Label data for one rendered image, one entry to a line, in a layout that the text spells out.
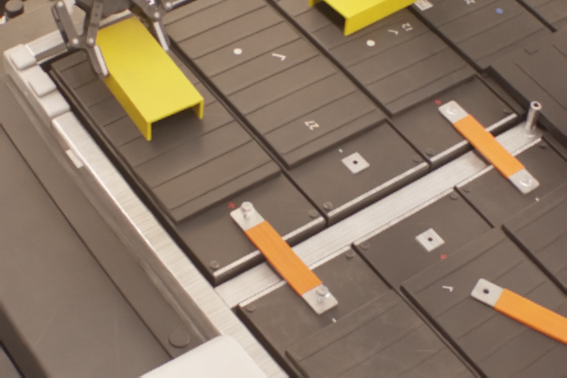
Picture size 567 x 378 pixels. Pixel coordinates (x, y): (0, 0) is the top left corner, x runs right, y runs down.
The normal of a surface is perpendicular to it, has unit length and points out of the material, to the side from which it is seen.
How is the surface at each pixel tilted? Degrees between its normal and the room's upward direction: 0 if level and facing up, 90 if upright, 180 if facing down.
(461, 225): 0
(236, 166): 0
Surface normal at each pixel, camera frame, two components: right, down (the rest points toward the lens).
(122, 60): 0.08, -0.66
